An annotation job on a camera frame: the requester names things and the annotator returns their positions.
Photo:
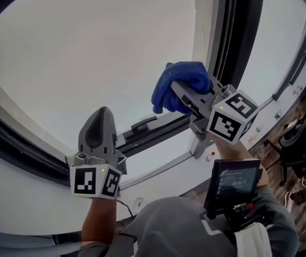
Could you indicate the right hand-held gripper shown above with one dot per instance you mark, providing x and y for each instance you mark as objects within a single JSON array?
[{"x": 222, "y": 124}]

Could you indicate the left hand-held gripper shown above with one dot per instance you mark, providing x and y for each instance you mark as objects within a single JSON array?
[{"x": 84, "y": 182}]

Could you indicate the blue cloth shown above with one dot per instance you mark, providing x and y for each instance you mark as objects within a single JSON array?
[{"x": 185, "y": 72}]

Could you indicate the person's left forearm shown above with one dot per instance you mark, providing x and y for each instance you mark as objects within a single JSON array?
[{"x": 98, "y": 221}]

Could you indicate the white window sill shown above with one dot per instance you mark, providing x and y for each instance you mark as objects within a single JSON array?
[{"x": 22, "y": 197}]

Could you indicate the red-topped sill cap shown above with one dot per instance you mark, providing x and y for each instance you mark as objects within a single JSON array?
[{"x": 211, "y": 155}]

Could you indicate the round white sill fitting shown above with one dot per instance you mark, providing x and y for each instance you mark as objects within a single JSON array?
[{"x": 139, "y": 202}]

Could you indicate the black wrist-mounted screen device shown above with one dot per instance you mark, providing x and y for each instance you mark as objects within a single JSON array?
[{"x": 236, "y": 181}]

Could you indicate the black office chair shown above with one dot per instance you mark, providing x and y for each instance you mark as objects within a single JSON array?
[{"x": 297, "y": 138}]

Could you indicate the person's grey clothing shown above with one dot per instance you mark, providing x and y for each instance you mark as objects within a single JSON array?
[{"x": 174, "y": 229}]

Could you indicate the grey radiator cover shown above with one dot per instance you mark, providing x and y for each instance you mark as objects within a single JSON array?
[{"x": 22, "y": 243}]

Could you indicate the pale shoes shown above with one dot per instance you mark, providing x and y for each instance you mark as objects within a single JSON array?
[{"x": 293, "y": 195}]

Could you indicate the black mount with red connector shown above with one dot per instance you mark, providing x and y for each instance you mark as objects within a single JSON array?
[{"x": 252, "y": 213}]

